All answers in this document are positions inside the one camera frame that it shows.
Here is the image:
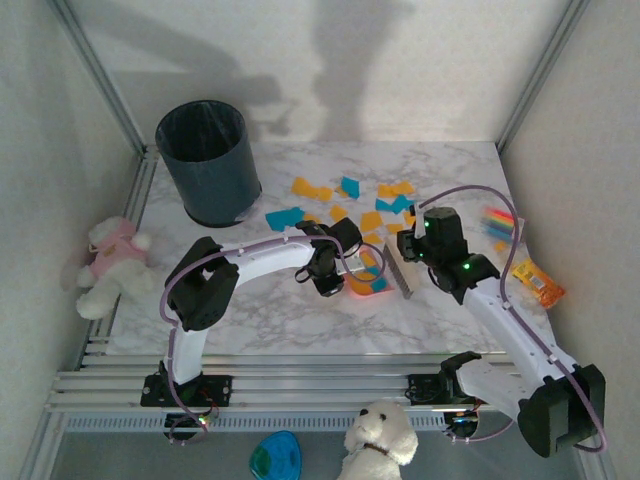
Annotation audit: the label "pink plastic dustpan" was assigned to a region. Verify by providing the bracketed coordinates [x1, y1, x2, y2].
[343, 243, 392, 302]

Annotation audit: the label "white hand brush grey bristles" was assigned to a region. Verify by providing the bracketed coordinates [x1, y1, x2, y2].
[382, 241, 417, 301]

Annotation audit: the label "rainbow marker pen pack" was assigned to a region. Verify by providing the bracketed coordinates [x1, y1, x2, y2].
[479, 204, 527, 242]

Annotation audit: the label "orange snack packet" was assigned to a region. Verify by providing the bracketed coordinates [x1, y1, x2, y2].
[509, 257, 568, 310]

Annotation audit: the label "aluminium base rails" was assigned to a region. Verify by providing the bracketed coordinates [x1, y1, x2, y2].
[47, 353, 594, 414]

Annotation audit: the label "dark round waste bin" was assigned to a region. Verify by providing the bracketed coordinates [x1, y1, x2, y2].
[153, 99, 264, 230]

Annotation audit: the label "white plush dog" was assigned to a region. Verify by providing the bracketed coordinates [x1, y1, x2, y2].
[335, 398, 420, 480]

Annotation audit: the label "black controller board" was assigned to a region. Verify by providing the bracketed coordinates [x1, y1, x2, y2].
[442, 409, 482, 445]
[163, 410, 217, 447]

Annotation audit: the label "blue green plastic toy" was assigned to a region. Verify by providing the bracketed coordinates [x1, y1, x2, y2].
[248, 429, 305, 480]

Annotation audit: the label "white plush toy pink dress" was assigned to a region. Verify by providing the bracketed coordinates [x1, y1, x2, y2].
[74, 214, 157, 321]

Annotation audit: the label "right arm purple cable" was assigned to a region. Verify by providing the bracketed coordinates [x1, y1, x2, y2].
[417, 184, 610, 454]

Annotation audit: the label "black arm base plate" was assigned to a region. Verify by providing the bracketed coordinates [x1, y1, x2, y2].
[407, 372, 500, 406]
[140, 373, 234, 407]

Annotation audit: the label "slotted grey cable duct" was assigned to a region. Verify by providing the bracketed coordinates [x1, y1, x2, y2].
[63, 413, 449, 434]

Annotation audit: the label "aluminium frame post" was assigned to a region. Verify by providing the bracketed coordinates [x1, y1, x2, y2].
[493, 0, 595, 154]
[47, 0, 149, 156]

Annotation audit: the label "aluminium side rail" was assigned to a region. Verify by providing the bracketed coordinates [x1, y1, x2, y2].
[74, 144, 162, 374]

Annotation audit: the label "aluminium frame leg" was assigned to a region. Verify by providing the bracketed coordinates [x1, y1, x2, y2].
[17, 409, 69, 480]
[569, 409, 619, 480]

